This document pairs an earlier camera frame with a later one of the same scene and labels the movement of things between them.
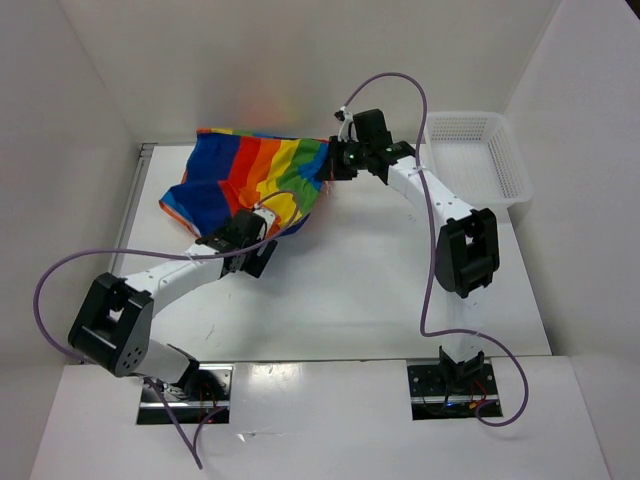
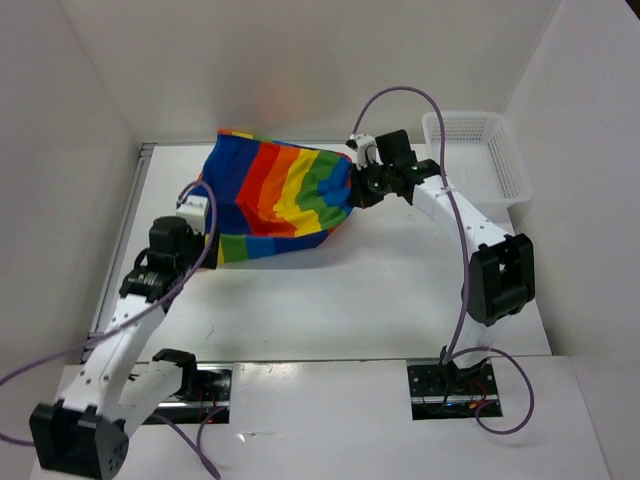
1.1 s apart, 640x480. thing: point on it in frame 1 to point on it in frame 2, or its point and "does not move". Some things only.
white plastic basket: (477, 156) does not move
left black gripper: (255, 262) to (210, 259)
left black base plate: (206, 389) does not move
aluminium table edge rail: (126, 206) does not move
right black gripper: (336, 171) to (361, 197)
